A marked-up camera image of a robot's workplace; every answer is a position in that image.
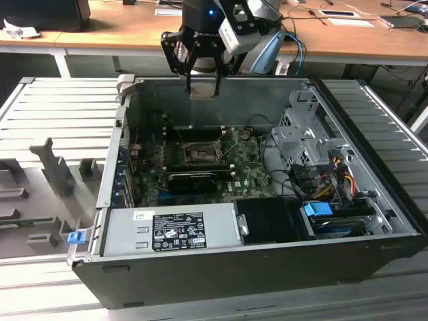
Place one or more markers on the black power supply label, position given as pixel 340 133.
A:
pixel 180 230

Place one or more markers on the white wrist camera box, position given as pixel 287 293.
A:
pixel 239 38

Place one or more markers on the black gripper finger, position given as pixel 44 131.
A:
pixel 177 53
pixel 218 83

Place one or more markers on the grey parts rack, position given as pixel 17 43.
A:
pixel 50 200

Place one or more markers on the white crumpled papers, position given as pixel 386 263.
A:
pixel 18 30

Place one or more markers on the round coin battery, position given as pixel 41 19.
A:
pixel 246 134

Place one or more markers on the green motherboard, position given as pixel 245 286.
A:
pixel 247 167

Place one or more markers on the CPU socket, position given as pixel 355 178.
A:
pixel 197 154

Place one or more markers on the white barcode sticker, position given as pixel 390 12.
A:
pixel 143 215

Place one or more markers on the black PC case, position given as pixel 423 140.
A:
pixel 234 284

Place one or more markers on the pale blue teach pendant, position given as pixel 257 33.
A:
pixel 267 55

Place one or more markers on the CPU plate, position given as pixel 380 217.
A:
pixel 203 92

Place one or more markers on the RAM slot with white clip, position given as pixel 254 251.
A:
pixel 197 135
pixel 232 174
pixel 230 165
pixel 197 128

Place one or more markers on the wooden desk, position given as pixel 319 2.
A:
pixel 117 33

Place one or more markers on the blue case latch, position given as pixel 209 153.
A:
pixel 76 238

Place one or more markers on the hard disk in blue carrier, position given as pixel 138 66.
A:
pixel 316 210

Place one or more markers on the green RAM stick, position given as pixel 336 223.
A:
pixel 26 220

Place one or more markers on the blue board connector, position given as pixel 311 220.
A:
pixel 163 196

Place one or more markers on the silver drive cage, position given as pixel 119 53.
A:
pixel 301 140

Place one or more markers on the grey power supply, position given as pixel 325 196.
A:
pixel 123 234

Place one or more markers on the dark laptop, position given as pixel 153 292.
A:
pixel 401 21

